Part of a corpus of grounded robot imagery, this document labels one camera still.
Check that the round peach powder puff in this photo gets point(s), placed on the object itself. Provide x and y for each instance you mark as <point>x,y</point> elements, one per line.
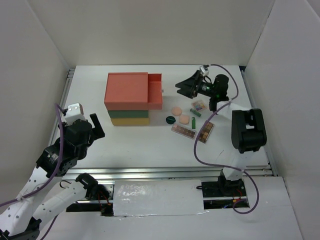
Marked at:
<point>176,111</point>

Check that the white foil-edged cover plate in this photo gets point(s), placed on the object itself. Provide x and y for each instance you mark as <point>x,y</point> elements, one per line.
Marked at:
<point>157,198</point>

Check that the aluminium front rail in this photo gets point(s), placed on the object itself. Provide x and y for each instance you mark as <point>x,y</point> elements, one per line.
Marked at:
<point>159,173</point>

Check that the aluminium left side rail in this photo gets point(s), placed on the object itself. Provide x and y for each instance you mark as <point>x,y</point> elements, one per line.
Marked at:
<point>62,103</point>

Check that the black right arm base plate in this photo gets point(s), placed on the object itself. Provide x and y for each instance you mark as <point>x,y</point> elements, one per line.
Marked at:
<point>213,189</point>

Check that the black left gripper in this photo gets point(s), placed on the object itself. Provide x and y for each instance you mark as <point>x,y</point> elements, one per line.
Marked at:
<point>98,131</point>

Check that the green lipstick tube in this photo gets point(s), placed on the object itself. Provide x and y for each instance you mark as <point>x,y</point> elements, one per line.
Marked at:
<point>193,123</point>

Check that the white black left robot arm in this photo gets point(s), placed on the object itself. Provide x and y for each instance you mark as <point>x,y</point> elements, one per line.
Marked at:
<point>28,213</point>

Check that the three-tier drawer organizer frame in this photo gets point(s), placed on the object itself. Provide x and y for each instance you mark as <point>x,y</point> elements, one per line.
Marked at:
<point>126,91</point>

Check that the small colourful eyeshadow palette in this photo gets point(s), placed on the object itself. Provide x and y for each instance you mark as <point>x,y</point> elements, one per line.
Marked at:
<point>199,105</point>

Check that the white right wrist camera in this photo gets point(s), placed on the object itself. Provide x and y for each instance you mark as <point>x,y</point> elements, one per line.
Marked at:
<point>204,69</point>

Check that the long pink eyeshadow palette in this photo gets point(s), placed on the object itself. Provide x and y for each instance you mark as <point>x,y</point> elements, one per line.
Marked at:
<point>184,131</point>

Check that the dark green round puff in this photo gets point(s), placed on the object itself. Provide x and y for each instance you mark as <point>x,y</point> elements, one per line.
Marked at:
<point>170,120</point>

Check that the aluminium rail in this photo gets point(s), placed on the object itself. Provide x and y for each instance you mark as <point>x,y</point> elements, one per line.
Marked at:
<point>159,173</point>
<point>260,126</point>
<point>62,103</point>

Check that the green drawer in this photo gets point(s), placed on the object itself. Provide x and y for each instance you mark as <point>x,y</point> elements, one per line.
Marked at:
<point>119,114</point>

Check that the salmon top drawer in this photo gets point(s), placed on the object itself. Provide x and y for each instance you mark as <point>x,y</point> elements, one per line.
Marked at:
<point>155,94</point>

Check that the yellow bottom drawer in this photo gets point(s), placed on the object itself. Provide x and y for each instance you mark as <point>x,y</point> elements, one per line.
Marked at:
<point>132,121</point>

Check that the aluminium right side rail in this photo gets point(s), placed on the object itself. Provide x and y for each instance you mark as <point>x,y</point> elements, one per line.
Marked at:
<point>260,126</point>

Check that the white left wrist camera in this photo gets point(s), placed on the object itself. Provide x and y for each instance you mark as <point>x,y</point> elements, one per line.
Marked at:
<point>74,112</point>

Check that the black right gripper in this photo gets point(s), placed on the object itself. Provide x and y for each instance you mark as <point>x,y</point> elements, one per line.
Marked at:
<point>191,87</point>

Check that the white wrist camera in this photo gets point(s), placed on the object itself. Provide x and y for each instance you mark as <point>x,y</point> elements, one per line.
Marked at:
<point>204,69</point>
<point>74,112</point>

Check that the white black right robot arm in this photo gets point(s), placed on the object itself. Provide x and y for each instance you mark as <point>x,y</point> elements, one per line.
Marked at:
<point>248,133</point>

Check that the rounded peach makeup sponge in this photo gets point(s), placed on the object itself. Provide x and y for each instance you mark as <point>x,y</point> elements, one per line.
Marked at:
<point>184,119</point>

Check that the brown gold eyeshadow palette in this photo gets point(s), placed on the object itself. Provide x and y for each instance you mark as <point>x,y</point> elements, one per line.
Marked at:
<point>205,132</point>

